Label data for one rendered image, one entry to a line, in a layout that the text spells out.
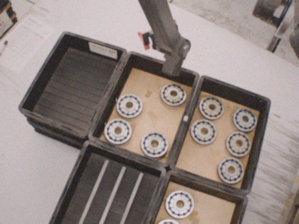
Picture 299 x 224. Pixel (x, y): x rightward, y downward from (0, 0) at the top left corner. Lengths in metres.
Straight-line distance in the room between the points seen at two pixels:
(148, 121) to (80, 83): 0.33
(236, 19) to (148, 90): 1.61
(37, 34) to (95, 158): 0.79
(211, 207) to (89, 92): 0.66
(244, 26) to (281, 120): 1.35
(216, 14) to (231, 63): 1.20
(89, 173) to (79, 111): 0.25
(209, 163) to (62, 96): 0.64
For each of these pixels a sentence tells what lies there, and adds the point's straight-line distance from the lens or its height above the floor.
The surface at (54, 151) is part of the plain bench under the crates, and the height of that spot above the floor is 0.70.
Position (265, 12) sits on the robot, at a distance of 1.26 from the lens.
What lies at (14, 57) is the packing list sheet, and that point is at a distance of 1.68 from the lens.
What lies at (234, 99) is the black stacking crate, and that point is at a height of 0.85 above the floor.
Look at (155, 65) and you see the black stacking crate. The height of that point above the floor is 0.90.
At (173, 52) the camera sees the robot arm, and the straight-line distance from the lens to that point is 0.92.
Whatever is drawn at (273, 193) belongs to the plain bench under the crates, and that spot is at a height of 0.70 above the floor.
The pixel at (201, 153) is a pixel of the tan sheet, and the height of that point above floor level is 0.83.
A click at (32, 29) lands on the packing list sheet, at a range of 1.76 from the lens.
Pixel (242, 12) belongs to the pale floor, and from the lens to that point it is 2.87.
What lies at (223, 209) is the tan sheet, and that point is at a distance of 1.21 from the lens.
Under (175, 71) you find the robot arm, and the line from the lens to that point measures 1.04.
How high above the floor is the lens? 1.99
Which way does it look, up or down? 65 degrees down
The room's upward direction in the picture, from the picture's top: 5 degrees clockwise
